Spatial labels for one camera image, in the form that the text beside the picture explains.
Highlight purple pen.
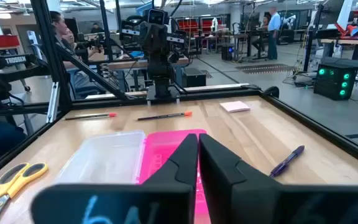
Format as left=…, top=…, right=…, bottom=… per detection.
left=269, top=144, right=306, bottom=179

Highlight black upright pole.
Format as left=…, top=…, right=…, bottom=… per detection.
left=302, top=2, right=325, bottom=73

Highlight clear pencil box pink lid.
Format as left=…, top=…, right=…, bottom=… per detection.
left=55, top=129, right=211, bottom=224

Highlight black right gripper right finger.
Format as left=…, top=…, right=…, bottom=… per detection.
left=199, top=133, right=358, bottom=224

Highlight black box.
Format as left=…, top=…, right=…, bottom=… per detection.
left=183, top=67, right=207, bottom=88

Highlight pink sticky note pad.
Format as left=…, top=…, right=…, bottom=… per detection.
left=219, top=100, right=251, bottom=114

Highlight black floor cable cover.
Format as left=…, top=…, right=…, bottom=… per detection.
left=236, top=63, right=297, bottom=75

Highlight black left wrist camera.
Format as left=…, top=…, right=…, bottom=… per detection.
left=147, top=8, right=170, bottom=26

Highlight black aluminium table frame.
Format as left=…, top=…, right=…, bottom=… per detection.
left=0, top=0, right=358, bottom=187

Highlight person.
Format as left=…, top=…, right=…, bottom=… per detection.
left=267, top=6, right=282, bottom=61
left=90, top=22, right=106, bottom=34
left=62, top=28, right=78, bottom=47
left=252, top=15, right=270, bottom=53
left=48, top=11, right=107, bottom=98

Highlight wooden work table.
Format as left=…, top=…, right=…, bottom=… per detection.
left=63, top=52, right=190, bottom=94

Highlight red shelving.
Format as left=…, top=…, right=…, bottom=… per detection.
left=177, top=17, right=227, bottom=35

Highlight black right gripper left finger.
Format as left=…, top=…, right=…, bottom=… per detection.
left=31, top=133, right=199, bottom=224

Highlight wooden table red items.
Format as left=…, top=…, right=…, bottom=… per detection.
left=319, top=0, right=358, bottom=62

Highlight dark pencil red eraser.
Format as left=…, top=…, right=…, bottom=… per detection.
left=136, top=111, right=193, bottom=122
left=62, top=112, right=118, bottom=121

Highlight silver corner bracket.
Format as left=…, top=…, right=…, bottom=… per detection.
left=46, top=82, right=60, bottom=124

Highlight black computer tower green lights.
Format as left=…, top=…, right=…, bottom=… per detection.
left=313, top=63, right=358, bottom=101

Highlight yellow-handled scissors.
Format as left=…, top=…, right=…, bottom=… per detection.
left=0, top=162, right=49, bottom=224

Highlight red storage bin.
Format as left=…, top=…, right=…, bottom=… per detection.
left=0, top=34, right=21, bottom=49

